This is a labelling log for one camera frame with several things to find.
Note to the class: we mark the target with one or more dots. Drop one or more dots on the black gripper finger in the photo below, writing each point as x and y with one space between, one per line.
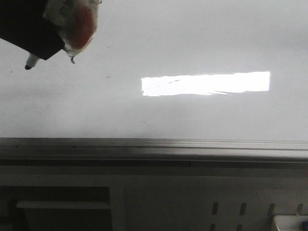
22 24

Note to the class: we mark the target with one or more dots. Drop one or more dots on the white black whiteboard marker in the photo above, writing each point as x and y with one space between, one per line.
31 61

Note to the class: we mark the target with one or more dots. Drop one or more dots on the white whiteboard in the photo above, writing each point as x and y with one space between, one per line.
169 69

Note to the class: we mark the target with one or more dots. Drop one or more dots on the white pegboard panel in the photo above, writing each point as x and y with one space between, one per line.
211 203

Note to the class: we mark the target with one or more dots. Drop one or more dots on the white marker holder box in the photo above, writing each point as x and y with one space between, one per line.
289 223

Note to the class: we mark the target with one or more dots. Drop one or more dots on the aluminium whiteboard tray rail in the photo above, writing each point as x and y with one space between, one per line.
32 151

